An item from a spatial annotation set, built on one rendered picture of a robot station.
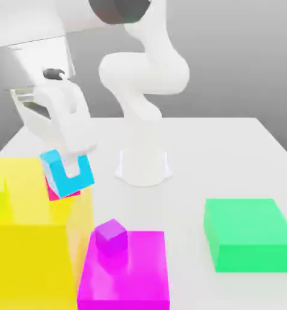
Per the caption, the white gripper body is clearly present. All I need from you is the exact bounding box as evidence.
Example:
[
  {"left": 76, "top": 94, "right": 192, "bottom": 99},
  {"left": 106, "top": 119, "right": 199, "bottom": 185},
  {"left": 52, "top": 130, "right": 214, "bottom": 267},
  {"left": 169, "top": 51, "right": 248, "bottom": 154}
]
[{"left": 33, "top": 79, "right": 97, "bottom": 159}]

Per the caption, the small cyan cube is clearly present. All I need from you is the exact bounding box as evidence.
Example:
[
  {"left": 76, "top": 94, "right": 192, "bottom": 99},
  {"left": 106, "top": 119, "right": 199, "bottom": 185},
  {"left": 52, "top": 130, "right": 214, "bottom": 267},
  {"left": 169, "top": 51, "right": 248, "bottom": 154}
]
[{"left": 39, "top": 149, "right": 96, "bottom": 199}]

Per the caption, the small red cube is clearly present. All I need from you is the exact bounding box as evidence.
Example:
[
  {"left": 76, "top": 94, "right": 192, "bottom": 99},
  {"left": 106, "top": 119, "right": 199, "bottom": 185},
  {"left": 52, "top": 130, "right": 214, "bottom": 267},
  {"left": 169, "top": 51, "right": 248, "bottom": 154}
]
[{"left": 45, "top": 178, "right": 82, "bottom": 202}]

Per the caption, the small purple cube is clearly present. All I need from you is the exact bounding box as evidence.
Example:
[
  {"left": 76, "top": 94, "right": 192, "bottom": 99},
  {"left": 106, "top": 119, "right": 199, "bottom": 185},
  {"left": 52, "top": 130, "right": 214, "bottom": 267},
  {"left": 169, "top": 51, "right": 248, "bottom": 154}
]
[{"left": 94, "top": 218, "right": 129, "bottom": 258}]

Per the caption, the large yellow box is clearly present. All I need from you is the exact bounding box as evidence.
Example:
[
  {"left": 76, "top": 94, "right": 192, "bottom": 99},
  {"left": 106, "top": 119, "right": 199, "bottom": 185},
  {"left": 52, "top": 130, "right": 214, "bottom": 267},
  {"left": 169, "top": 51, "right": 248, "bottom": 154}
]
[{"left": 0, "top": 156, "right": 95, "bottom": 310}]

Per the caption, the large magenta box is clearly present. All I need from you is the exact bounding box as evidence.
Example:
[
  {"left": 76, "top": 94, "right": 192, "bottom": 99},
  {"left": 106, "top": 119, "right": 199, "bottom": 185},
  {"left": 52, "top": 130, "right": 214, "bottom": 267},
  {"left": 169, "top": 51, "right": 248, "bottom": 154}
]
[{"left": 76, "top": 229, "right": 171, "bottom": 310}]

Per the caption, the large green box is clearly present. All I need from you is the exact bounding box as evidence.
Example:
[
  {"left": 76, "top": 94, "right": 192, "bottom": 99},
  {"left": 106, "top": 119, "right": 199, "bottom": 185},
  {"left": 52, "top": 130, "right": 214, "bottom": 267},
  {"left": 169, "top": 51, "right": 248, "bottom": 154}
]
[{"left": 203, "top": 198, "right": 287, "bottom": 274}]

